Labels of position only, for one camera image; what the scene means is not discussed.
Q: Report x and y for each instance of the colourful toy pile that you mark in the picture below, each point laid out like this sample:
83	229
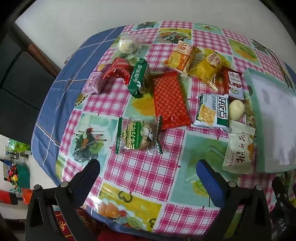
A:
13	173

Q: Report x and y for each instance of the red snack packet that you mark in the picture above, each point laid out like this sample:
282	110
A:
118	70

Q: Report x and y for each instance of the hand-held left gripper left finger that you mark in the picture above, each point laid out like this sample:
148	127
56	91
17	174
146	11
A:
90	168

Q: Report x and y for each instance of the brown milk biscuit packet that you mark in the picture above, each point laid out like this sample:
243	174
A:
232	82

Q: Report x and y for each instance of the round cream egg snack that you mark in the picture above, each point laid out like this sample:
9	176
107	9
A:
235	109

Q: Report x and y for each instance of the white-green cracker packet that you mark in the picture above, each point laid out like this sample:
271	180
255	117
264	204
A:
212	111

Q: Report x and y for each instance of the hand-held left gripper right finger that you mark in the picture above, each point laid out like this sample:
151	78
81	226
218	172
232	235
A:
209	183

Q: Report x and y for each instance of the brown wooden frame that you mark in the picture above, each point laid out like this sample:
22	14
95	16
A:
39	55

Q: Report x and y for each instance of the red gold-patterned cloth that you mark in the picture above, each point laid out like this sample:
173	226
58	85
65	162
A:
67	228

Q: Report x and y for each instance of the white packet with orange print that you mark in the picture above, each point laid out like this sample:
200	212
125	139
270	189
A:
238	153

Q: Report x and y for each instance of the clear green-edged cow packet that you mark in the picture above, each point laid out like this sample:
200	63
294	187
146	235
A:
138	136

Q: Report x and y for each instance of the light green cardboard box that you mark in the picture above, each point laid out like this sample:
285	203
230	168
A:
272	120

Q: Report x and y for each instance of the blue checked cloth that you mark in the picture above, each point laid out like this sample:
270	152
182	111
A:
69	69

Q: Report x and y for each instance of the green biscuit packet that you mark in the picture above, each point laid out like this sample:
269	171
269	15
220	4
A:
138	77

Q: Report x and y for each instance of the red-orange patterned packet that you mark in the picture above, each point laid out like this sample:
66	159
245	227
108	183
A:
171	99

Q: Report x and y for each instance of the pink plaid picture tablecloth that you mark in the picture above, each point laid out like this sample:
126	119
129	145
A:
148	176

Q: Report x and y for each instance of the clear packet with white bun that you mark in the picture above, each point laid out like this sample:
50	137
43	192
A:
126	45

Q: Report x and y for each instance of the red plastic object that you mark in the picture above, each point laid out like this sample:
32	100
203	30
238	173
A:
13	197

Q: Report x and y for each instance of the yellow bread packet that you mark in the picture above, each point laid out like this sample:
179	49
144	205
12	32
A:
208	66

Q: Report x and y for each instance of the dark cabinet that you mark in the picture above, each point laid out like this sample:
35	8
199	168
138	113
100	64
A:
18	81

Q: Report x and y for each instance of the pink snack packet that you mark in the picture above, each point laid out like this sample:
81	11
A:
93	82

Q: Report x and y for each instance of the orange chip packet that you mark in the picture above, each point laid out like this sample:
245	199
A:
180	58

